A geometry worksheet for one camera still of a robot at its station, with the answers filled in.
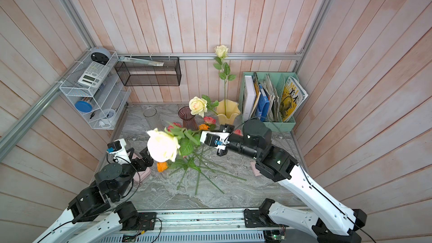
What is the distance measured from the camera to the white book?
3.00 ft

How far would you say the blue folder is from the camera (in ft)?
3.04

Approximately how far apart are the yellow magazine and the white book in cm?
22

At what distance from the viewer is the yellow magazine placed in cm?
94

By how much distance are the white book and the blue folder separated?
0.04m
